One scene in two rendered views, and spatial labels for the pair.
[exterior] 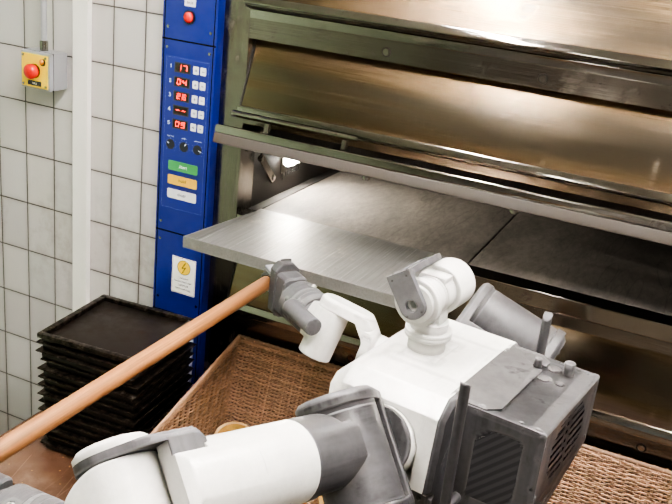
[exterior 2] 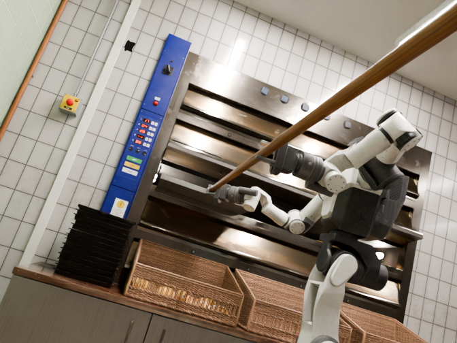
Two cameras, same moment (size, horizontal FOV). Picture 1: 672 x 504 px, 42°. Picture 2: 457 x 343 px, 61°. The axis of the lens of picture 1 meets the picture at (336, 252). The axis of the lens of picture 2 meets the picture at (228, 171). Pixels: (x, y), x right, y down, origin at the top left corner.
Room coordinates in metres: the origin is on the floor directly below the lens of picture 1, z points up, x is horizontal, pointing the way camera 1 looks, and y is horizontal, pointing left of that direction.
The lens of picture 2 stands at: (0.00, 1.19, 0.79)
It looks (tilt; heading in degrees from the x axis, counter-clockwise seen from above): 15 degrees up; 327
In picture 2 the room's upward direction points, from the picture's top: 17 degrees clockwise
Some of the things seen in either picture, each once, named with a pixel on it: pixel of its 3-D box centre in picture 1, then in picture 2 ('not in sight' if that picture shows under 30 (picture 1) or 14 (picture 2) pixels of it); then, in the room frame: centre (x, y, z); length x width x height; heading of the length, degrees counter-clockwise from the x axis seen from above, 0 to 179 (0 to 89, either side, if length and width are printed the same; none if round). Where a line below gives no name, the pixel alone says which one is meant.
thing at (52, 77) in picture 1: (43, 69); (71, 105); (2.37, 0.84, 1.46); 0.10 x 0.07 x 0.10; 68
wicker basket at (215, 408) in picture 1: (283, 450); (183, 278); (1.82, 0.07, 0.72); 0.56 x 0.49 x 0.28; 67
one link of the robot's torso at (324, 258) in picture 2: not in sight; (353, 261); (1.03, -0.22, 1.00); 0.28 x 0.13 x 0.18; 67
